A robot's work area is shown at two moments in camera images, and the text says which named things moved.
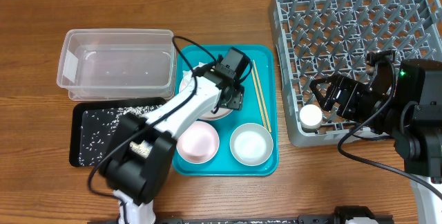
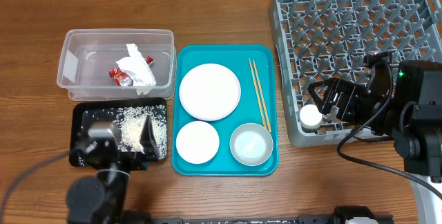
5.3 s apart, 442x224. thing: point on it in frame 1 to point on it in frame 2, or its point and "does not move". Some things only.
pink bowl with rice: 198,143 does not move
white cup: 311,116 does not move
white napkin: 187,75 to 137,70
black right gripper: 347,97 does not move
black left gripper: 237,100 to 139,161
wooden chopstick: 262,96 does not move
